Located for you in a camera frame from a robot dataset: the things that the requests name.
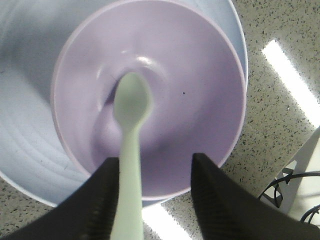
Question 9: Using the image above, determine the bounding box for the purple plastic bowl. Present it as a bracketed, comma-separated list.
[51, 0, 248, 201]

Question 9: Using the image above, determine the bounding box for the black cable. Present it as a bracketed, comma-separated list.
[257, 169, 320, 223]

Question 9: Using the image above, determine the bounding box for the pale green plastic spoon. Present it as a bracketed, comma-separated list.
[110, 72, 152, 240]

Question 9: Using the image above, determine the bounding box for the light blue plate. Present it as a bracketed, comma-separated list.
[0, 0, 249, 209]

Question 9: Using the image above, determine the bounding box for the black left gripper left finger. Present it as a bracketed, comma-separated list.
[3, 157, 118, 240]

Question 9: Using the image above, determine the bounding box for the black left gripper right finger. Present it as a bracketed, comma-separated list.
[190, 153, 320, 240]

